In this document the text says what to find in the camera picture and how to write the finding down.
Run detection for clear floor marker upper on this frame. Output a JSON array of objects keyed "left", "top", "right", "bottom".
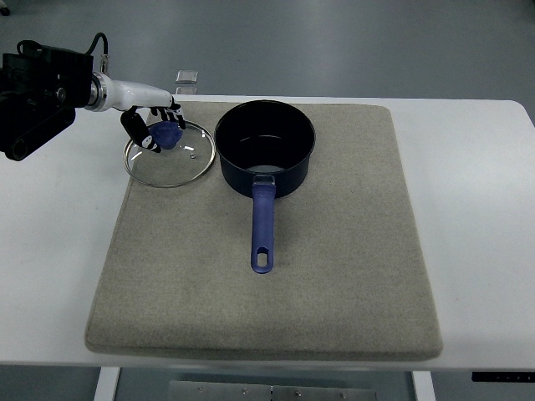
[{"left": 176, "top": 69, "right": 198, "bottom": 84}]

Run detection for glass lid with blue knob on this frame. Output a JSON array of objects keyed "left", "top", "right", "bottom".
[{"left": 123, "top": 121, "right": 216, "bottom": 188}]

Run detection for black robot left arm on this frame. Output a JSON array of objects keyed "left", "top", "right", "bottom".
[{"left": 1, "top": 33, "right": 109, "bottom": 161}]

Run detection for white table leg right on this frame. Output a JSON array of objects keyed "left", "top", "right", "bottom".
[{"left": 411, "top": 371, "right": 436, "bottom": 401}]

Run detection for beige fabric mat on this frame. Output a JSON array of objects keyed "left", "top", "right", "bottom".
[{"left": 84, "top": 104, "right": 442, "bottom": 361}]

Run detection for white table leg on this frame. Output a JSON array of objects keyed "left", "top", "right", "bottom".
[
  {"left": 94, "top": 367, "right": 120, "bottom": 401},
  {"left": 411, "top": 371, "right": 436, "bottom": 401}
]

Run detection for clear floor marker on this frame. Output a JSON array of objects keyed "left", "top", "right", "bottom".
[
  {"left": 176, "top": 69, "right": 198, "bottom": 84},
  {"left": 176, "top": 86, "right": 197, "bottom": 95}
]

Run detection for white table leg left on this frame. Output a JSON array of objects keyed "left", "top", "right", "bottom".
[{"left": 94, "top": 367, "right": 120, "bottom": 401}]

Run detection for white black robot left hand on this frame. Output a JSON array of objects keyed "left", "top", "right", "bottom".
[{"left": 85, "top": 73, "right": 186, "bottom": 153}]

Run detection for black table control panel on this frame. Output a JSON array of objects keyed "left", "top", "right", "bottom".
[{"left": 471, "top": 371, "right": 535, "bottom": 383}]

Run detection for clear floor marker lower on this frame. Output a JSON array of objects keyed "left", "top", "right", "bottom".
[{"left": 176, "top": 86, "right": 197, "bottom": 95}]

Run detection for dark blue saucepan blue handle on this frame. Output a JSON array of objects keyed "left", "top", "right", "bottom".
[{"left": 215, "top": 99, "right": 316, "bottom": 274}]

